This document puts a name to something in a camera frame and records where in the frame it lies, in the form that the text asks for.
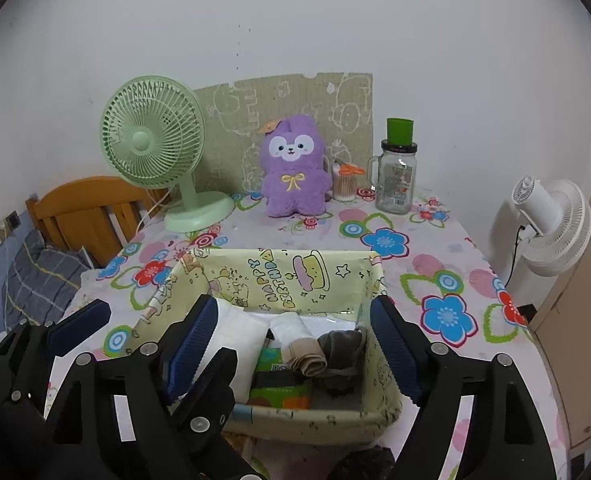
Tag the wooden bed headboard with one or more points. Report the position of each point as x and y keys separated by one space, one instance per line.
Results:
x=75 y=205

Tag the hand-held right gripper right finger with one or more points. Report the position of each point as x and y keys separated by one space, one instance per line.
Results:
x=395 y=350

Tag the cotton swab container orange lid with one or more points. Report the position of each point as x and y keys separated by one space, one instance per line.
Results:
x=345 y=190

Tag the white plastic bag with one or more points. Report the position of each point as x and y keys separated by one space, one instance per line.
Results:
x=325 y=320

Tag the purple plush toy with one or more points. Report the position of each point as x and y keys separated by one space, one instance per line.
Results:
x=295 y=195

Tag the glass mug jar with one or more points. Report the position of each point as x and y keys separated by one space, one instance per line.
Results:
x=395 y=185

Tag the white standing fan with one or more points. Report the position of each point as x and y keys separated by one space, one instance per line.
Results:
x=560 y=240

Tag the white towel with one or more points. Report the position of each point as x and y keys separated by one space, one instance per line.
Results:
x=245 y=340

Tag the green packet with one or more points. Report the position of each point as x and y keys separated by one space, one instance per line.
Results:
x=275 y=395

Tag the grey plaid pillow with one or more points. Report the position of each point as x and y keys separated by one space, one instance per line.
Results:
x=40 y=280

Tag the green printed foam mat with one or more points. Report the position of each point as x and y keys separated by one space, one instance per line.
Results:
x=235 y=105

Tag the grey socks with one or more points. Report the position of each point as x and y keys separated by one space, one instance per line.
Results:
x=340 y=355

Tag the green plastic cup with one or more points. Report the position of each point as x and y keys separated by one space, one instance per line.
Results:
x=400 y=132

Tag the green desk fan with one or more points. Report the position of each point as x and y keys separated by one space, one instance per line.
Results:
x=140 y=140

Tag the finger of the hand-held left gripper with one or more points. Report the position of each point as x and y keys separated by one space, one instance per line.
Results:
x=215 y=390
x=82 y=317

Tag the yellow printed fabric storage box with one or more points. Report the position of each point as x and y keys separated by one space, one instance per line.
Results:
x=325 y=422

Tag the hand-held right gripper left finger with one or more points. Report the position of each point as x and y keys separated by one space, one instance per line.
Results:
x=190 y=350

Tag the beige socks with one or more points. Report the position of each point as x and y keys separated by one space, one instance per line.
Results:
x=305 y=360

